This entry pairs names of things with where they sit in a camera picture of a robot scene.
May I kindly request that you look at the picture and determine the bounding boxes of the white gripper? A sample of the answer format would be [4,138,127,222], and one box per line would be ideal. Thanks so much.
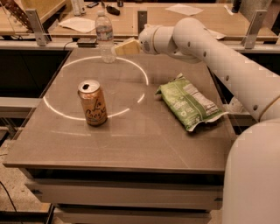
[114,24,159,56]

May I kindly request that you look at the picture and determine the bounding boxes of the clear plastic water bottle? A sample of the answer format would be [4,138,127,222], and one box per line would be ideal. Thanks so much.
[95,10,116,63]

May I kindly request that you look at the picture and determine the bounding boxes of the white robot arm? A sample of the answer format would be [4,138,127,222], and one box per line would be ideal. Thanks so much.
[113,17,280,224]

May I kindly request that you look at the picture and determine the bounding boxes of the green jalapeno chip bag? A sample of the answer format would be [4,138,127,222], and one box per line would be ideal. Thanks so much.
[156,73,227,132]

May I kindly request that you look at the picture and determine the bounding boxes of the black computer mouse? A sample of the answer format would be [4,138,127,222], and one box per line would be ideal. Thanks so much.
[106,5,120,16]

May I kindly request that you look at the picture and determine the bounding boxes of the white paper sheet left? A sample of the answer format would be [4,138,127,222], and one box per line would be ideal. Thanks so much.
[59,17,95,33]

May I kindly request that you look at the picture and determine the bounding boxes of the white paper sheet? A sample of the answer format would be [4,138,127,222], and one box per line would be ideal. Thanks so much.
[59,17,95,33]
[166,3,203,16]

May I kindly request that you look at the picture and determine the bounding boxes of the white paper sheet top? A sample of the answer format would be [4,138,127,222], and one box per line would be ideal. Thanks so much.
[166,3,203,16]

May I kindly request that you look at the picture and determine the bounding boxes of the white container on desk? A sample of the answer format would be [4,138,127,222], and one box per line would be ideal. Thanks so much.
[71,0,86,17]

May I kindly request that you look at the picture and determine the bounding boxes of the orange LaCroix soda can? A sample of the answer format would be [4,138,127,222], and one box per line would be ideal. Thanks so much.
[78,80,108,126]

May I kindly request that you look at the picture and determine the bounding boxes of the white paper slip right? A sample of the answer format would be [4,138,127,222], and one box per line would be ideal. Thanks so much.
[208,30,226,40]

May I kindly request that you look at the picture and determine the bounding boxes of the white cabinet drawer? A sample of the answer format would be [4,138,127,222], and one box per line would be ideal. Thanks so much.
[25,179,222,210]

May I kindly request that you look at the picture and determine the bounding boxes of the middle metal bracket post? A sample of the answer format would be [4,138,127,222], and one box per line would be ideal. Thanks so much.
[137,10,147,32]

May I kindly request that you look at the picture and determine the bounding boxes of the metal bracket post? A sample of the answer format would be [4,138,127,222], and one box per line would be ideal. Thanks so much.
[137,10,147,32]
[26,9,50,46]
[241,10,267,49]

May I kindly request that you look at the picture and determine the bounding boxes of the left metal bracket post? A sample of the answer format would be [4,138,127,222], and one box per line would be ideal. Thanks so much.
[26,9,50,46]

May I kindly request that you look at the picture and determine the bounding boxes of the right metal bracket post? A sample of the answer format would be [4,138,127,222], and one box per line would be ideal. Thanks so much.
[241,10,267,49]

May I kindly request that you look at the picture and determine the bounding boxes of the black floor cable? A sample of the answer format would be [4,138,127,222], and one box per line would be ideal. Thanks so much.
[0,180,21,224]

